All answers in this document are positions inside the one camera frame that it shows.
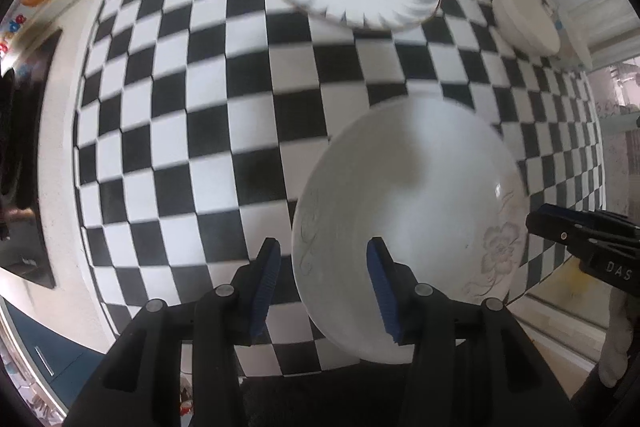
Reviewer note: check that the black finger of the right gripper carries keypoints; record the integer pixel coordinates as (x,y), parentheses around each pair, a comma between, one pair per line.
(605,243)

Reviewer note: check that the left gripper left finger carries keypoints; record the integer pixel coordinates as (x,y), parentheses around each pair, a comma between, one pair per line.
(138,381)

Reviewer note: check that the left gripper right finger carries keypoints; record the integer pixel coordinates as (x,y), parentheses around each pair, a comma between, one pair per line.
(472,365)

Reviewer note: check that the white floral plate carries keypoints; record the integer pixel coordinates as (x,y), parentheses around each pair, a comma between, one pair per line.
(441,189)

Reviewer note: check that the white bowl blue rim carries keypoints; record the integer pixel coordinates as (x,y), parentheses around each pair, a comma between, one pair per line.
(573,52)

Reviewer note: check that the white gloved right hand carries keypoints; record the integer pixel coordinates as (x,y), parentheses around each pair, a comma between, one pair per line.
(613,361)

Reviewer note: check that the checkered black white mat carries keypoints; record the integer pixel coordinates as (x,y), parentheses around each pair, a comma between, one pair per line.
(198,122)

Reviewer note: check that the black stove top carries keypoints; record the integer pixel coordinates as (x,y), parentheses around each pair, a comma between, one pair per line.
(23,251)

